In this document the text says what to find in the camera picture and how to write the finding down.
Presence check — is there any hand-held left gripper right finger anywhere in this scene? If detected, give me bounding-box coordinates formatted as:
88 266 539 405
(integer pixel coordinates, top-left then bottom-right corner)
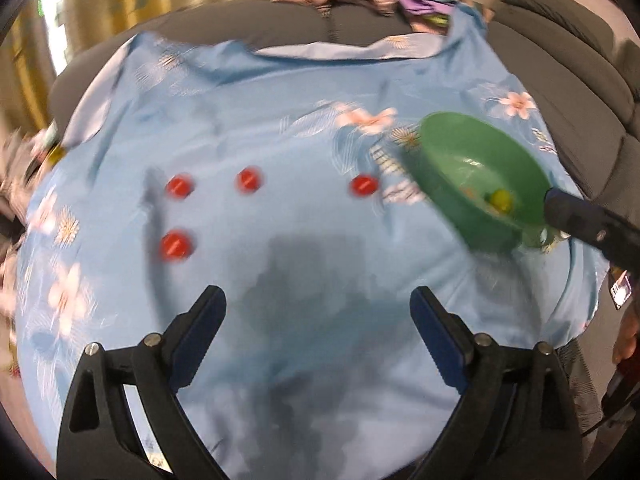
409 285 585 480

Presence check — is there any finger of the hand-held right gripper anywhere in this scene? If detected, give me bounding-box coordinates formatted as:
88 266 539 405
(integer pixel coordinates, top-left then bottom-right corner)
542 187 640 274

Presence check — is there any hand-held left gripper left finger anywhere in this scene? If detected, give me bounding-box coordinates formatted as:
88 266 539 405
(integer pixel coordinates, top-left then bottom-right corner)
56 285 227 480

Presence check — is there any olive green round fruit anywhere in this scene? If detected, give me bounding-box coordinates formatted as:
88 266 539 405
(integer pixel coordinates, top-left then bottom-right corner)
489 189 516 214

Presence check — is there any red cherry tomato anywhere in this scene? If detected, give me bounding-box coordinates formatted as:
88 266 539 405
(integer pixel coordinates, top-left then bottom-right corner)
234 166 266 196
349 173 381 199
159 230 196 262
165 174 195 201

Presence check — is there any green plastic bowl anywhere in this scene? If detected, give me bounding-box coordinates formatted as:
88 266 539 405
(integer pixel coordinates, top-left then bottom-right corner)
400 111 556 256

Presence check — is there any person's right hand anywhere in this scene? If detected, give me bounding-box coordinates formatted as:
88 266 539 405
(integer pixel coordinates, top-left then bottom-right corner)
612 307 640 367

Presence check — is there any grey sofa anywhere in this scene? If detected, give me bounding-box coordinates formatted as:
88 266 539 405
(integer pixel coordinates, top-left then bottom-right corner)
49 0 640 461

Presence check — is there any blue floral blanket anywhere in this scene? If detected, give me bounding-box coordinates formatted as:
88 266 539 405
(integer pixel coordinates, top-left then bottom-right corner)
12 2 615 480

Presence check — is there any grey white clothes pile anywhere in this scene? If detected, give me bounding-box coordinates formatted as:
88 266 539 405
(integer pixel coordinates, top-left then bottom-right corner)
0 125 67 242

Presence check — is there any purple cloth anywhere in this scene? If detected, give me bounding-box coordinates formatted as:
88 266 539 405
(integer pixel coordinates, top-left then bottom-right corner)
389 0 482 37

